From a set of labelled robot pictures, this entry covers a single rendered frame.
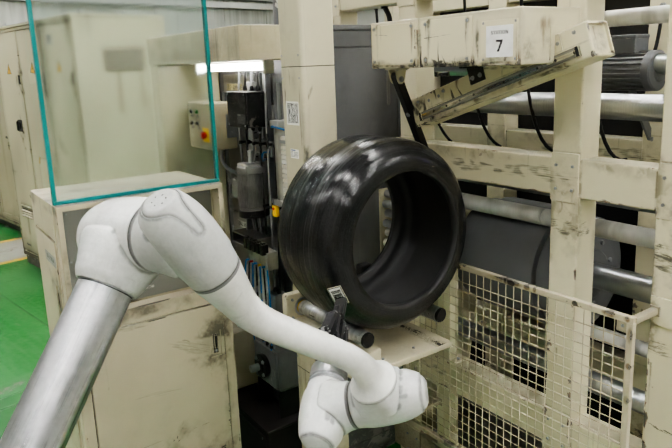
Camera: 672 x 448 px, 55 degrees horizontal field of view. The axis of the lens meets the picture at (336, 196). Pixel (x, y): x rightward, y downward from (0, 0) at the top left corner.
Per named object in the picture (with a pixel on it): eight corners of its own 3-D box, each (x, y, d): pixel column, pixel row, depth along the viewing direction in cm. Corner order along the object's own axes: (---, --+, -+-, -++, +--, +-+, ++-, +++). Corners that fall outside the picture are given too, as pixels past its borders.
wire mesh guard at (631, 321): (403, 419, 249) (400, 245, 235) (406, 417, 250) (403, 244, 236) (619, 557, 176) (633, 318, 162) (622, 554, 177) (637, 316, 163)
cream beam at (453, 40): (370, 69, 210) (368, 23, 207) (426, 67, 224) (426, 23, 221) (519, 66, 161) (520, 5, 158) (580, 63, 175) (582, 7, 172)
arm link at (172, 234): (254, 245, 116) (203, 240, 124) (202, 171, 106) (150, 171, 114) (214, 302, 109) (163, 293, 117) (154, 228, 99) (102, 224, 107)
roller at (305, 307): (296, 314, 206) (295, 300, 205) (308, 310, 208) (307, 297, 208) (362, 350, 178) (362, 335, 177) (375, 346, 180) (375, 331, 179)
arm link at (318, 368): (318, 404, 151) (322, 384, 156) (353, 396, 148) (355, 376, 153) (300, 379, 147) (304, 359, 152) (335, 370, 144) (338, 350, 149)
